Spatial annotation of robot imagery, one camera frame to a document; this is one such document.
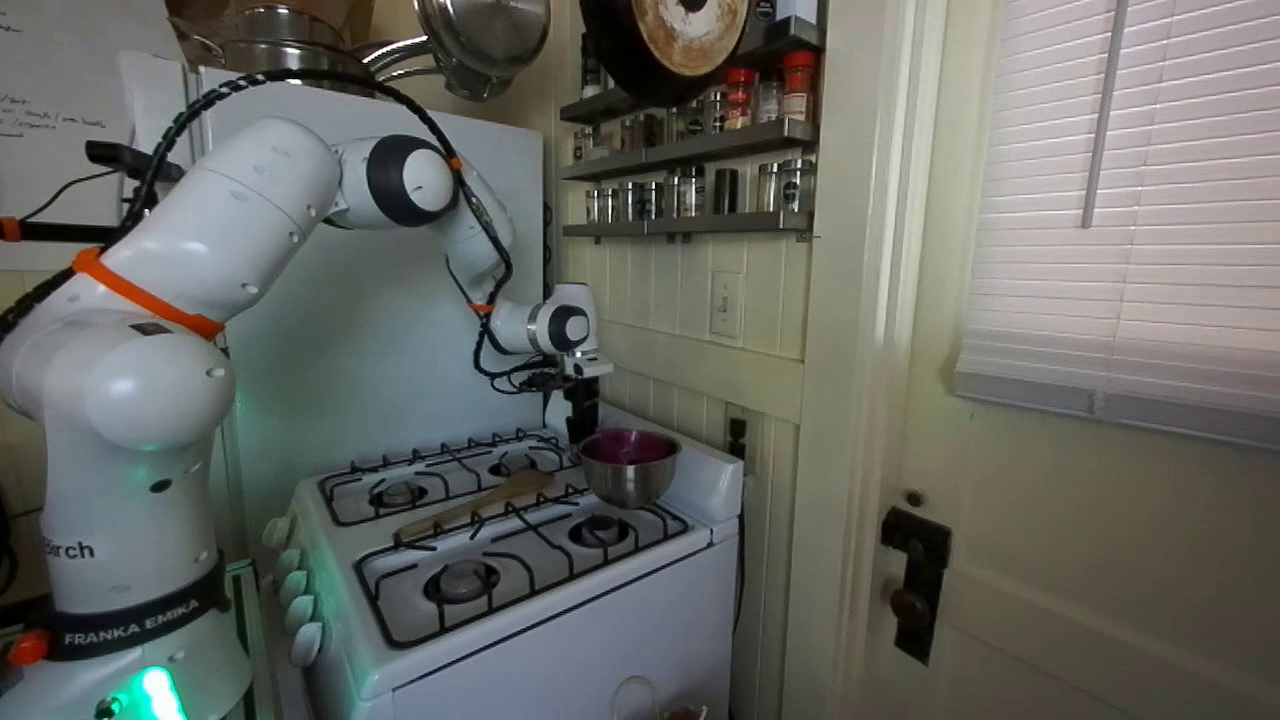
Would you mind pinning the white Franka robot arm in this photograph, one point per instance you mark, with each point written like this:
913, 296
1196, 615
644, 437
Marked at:
122, 385

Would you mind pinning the white gas stove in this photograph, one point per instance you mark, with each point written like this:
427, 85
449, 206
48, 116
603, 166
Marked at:
572, 641

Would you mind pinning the black stove grate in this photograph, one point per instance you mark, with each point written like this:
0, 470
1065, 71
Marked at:
525, 560
454, 461

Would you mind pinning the hanging steel bowl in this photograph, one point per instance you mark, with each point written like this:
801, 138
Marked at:
495, 32

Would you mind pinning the white door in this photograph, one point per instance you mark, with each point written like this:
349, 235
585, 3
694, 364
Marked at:
1065, 573

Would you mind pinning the hanging black frying pan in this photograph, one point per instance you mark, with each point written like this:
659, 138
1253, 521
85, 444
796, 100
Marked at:
666, 32

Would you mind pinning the black wall outlet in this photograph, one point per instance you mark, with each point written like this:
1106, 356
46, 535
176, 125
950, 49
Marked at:
736, 437

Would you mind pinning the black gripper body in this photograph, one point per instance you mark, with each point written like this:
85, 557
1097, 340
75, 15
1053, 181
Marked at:
585, 392

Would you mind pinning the white stove knob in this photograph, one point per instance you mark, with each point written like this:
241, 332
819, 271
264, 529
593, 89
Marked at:
310, 641
290, 587
282, 557
296, 615
276, 529

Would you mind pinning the blind tilt wand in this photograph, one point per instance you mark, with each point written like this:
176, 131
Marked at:
1102, 146

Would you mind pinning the black door lock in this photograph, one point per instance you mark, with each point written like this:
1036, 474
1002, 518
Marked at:
917, 573

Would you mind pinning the red cap spice jar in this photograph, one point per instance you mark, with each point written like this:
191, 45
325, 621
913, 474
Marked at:
736, 99
796, 89

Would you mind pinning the white refrigerator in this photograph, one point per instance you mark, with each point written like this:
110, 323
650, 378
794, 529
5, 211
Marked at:
345, 373

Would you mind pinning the glass spice jar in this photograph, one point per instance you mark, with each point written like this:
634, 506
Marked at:
593, 203
634, 203
614, 203
705, 110
768, 100
655, 196
796, 186
764, 186
724, 191
687, 193

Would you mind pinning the white sheet with writing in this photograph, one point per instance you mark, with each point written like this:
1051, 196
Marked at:
52, 105

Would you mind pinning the white window blind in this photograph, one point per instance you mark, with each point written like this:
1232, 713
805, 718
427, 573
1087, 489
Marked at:
1174, 203

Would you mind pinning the round gas burner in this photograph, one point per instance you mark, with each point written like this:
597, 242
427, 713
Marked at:
462, 583
603, 529
514, 465
397, 493

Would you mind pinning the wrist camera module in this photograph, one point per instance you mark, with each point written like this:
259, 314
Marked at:
589, 364

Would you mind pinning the wooden spoon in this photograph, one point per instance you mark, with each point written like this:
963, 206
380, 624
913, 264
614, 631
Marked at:
481, 506

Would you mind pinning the metal spice shelf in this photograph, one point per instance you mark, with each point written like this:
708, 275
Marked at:
694, 226
694, 150
585, 105

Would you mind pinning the metal bowl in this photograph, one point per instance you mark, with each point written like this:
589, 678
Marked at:
627, 486

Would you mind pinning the white wall outlet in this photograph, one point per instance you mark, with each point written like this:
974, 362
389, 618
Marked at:
724, 304

